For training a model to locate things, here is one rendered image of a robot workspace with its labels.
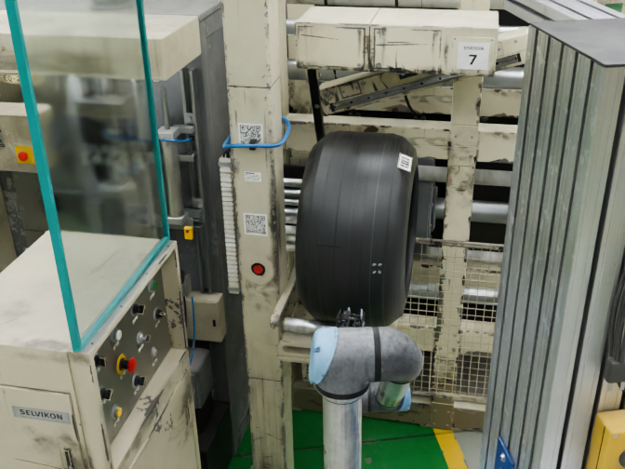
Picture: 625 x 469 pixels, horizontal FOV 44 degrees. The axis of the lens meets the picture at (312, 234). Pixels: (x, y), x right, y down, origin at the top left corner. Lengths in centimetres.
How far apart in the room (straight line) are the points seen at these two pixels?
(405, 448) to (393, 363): 177
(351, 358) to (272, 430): 128
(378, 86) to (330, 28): 28
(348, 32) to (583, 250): 140
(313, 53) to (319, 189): 48
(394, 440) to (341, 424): 169
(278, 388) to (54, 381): 102
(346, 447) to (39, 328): 77
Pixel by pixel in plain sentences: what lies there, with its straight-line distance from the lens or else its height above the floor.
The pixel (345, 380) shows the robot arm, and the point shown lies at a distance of 162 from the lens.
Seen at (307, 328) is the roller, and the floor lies 91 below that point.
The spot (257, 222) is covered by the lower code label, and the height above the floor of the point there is 123.
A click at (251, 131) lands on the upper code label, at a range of 226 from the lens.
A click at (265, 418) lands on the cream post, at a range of 282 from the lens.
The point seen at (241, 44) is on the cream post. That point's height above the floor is 178.
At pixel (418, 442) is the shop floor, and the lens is 340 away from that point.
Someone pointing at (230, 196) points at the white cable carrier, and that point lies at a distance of 238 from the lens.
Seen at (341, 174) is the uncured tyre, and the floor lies 144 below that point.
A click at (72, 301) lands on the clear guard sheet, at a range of 175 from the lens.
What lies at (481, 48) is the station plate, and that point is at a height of 172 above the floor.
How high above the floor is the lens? 229
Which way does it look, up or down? 28 degrees down
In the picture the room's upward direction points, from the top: 1 degrees counter-clockwise
